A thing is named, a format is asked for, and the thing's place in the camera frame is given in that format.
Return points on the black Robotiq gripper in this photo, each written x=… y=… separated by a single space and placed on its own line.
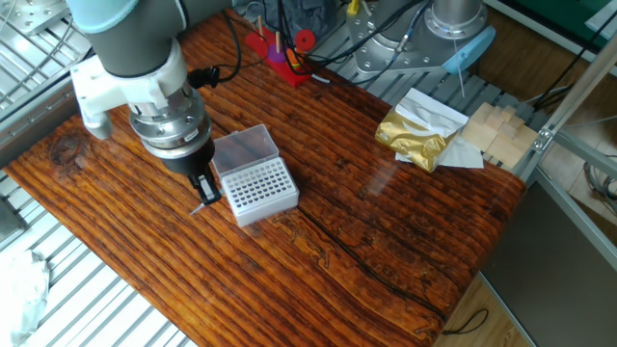
x=190 y=164

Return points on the translucent medium pipette tip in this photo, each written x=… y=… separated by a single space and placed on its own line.
x=196 y=209

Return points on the white pipette tip box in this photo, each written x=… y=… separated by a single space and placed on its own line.
x=255 y=183

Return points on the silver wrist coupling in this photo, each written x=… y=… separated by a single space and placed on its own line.
x=169 y=125

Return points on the grey cloth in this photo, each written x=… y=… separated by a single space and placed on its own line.
x=313 y=19

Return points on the crumpled white cloth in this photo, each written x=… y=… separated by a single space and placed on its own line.
x=19 y=294

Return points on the gold tissue pack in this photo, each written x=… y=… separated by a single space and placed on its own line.
x=414 y=140

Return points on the yellow clip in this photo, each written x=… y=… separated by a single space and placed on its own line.
x=353 y=7

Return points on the silver mounting plate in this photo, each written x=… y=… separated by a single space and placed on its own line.
x=29 y=14

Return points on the wooden block puzzle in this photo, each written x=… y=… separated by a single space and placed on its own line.
x=501 y=135

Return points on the grey panel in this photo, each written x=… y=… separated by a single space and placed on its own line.
x=554 y=270

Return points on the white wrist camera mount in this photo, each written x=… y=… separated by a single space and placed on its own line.
x=106 y=91

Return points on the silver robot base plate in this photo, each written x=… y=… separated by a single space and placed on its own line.
x=381 y=48

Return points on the aluminium frame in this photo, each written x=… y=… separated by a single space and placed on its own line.
x=576 y=98

